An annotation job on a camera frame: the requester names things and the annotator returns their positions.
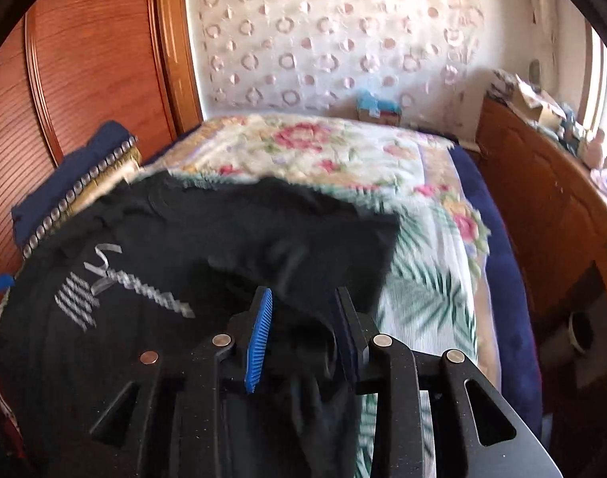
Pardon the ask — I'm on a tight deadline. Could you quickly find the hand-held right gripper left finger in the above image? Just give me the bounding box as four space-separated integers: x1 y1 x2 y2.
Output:
74 287 274 478

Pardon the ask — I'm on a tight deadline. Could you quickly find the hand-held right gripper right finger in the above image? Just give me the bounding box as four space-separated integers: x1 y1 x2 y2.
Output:
333 286 563 478

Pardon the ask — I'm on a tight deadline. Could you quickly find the black printed t-shirt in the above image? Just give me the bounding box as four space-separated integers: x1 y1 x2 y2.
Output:
0 175 401 478

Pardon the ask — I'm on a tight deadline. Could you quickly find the green leaf print blanket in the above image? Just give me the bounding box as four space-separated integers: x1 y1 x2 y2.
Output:
169 167 488 478

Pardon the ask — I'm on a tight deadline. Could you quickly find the navy bed sheet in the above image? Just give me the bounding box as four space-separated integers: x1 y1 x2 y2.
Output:
450 144 543 439

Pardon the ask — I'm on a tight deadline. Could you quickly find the floral bed cover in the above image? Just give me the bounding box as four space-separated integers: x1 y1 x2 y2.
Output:
144 114 501 389

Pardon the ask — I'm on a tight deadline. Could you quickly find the beige folded quilt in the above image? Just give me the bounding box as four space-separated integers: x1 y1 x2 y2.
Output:
67 152 145 210

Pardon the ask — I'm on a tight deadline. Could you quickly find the cardboard box with blue cloth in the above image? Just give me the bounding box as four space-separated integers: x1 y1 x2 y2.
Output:
356 88 404 126

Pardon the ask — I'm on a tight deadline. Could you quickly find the circle patterned folded quilt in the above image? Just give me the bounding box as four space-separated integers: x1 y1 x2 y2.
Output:
22 138 139 260

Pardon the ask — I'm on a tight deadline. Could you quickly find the dark round pot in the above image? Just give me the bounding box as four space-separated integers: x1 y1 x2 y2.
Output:
567 309 597 354

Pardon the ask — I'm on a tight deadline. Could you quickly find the navy folded quilt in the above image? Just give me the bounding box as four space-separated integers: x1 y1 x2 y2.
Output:
12 120 137 250

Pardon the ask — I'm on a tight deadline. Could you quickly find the patterned cloth bundle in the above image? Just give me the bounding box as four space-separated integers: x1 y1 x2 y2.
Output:
490 70 519 104

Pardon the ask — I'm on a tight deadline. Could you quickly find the open cardboard box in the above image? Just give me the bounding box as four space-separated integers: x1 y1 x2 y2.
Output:
513 74 568 127

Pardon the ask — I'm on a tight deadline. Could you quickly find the circle pattern sheer curtain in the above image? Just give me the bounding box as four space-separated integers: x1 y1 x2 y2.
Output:
184 0 488 123

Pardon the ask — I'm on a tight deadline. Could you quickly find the pink bottle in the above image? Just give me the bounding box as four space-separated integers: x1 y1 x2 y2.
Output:
585 128 607 167

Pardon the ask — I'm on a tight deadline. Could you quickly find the wooden wardrobe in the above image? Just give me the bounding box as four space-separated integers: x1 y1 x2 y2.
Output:
0 0 204 319

